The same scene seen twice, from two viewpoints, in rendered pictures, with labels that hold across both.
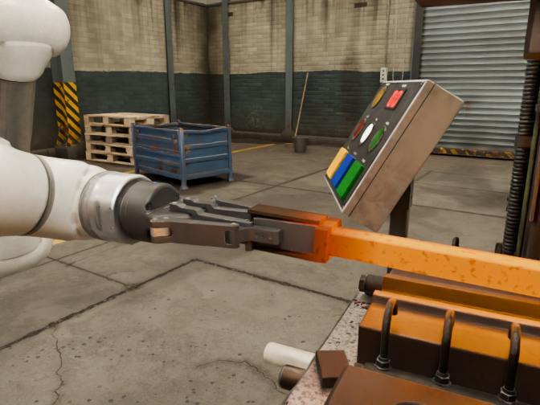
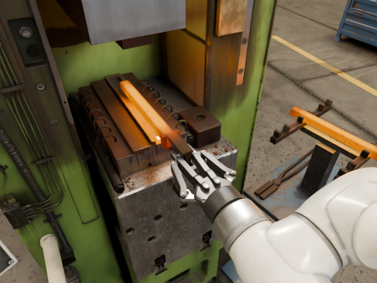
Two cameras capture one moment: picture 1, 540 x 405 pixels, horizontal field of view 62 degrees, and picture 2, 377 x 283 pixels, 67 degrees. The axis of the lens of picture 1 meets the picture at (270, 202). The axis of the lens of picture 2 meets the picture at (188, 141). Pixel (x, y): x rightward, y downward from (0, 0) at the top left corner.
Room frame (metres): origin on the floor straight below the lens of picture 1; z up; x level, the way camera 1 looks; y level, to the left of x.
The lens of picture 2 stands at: (0.84, 0.28, 1.47)
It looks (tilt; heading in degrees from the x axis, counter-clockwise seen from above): 40 degrees down; 215
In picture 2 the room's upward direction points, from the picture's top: straight up
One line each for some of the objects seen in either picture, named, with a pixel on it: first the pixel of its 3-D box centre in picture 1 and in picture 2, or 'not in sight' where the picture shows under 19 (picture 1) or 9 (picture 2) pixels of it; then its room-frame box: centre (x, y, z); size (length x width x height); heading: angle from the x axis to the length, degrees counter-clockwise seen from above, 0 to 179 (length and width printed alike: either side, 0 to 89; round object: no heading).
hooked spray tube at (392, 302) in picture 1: (388, 333); (181, 128); (0.33, -0.10, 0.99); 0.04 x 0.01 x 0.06; 154
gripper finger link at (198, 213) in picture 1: (210, 225); (205, 170); (0.48, 0.07, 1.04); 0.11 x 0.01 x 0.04; 59
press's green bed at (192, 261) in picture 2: not in sight; (157, 233); (0.28, -0.29, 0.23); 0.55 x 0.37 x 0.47; 64
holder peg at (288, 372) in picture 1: (298, 380); (180, 190); (0.43, -0.03, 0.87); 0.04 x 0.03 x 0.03; 64
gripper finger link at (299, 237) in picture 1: (284, 235); not in sight; (0.44, -0.02, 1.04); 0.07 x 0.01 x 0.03; 63
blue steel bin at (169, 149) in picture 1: (181, 151); not in sight; (5.88, 1.17, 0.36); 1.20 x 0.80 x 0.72; 45
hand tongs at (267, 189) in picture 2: not in sight; (307, 158); (-0.12, 0.19, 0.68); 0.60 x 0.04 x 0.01; 164
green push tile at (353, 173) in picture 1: (351, 181); not in sight; (0.87, -0.16, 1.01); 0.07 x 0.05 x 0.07; 179
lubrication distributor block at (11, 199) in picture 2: not in sight; (19, 213); (0.71, -0.39, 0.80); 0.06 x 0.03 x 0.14; 154
